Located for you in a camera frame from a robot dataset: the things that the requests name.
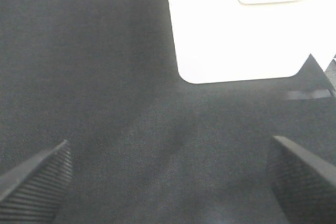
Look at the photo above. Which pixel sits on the white plastic storage bin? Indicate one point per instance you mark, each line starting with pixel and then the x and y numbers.
pixel 236 40

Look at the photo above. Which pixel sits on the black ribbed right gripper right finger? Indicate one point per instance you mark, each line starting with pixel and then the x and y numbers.
pixel 302 182

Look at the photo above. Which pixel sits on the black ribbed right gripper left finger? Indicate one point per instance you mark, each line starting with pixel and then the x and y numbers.
pixel 33 191

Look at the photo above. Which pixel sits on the dark grey table cloth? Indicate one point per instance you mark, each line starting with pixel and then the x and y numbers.
pixel 146 146

